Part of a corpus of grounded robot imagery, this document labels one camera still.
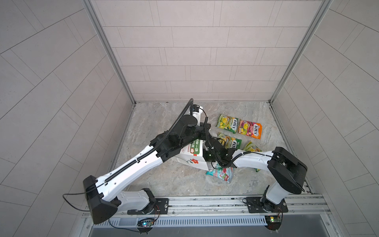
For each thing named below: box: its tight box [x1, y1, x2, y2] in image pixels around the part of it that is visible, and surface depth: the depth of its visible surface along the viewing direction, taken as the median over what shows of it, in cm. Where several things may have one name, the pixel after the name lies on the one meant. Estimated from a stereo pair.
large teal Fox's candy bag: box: [205, 166, 235, 184], surface depth 80 cm
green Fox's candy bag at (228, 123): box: [215, 114, 239, 134], surface depth 103 cm
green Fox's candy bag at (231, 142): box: [217, 133, 242, 150], surface depth 94 cm
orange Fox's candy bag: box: [237, 118, 263, 140], surface depth 99 cm
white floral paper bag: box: [171, 139, 210, 172], surface depth 72 cm
